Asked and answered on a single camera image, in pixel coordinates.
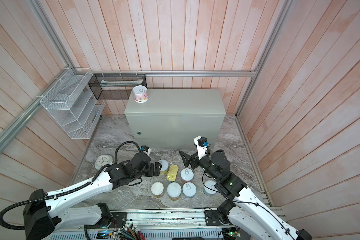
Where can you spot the yellow oval sardine tin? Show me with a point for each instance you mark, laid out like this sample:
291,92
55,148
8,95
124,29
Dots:
172,173

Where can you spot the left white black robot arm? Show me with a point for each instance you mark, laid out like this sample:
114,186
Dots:
55,210

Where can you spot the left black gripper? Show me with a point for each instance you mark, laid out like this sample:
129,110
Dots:
151,172

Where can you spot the small white round clock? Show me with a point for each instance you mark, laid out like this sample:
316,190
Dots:
103,160

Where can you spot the white wire mesh shelf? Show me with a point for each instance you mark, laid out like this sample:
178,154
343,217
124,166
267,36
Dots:
73,105

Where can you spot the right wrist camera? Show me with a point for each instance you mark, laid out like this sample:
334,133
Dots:
202,147

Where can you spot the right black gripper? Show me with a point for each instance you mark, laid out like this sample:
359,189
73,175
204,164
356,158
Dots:
190,158

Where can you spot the yellow label white-lid can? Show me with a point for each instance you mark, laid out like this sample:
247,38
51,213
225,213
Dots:
164,168

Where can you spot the grey metal cabinet box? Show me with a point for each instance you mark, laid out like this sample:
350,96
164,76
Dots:
173,118

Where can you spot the brown label pull-tab can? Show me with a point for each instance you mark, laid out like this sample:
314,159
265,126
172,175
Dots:
187,175

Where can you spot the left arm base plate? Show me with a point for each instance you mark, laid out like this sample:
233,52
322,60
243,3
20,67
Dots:
115,220

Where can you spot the yellow can plain lid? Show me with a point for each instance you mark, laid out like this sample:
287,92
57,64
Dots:
157,189

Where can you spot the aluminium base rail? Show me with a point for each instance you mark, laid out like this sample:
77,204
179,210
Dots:
172,224

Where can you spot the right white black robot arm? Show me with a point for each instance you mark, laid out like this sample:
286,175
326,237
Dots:
242,208

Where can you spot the teal label pull-tab can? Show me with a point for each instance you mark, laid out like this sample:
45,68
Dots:
209,188

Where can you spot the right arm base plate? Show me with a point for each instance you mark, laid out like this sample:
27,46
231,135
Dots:
215,218

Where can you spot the blue label pull-tab can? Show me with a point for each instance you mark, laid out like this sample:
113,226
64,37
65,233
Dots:
189,190

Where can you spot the black mesh wall basket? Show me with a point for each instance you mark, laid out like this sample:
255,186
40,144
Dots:
115,87

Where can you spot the pink label white can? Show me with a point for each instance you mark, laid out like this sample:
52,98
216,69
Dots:
141,93

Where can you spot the orange can plain lid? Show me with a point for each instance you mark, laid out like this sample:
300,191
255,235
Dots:
174,191

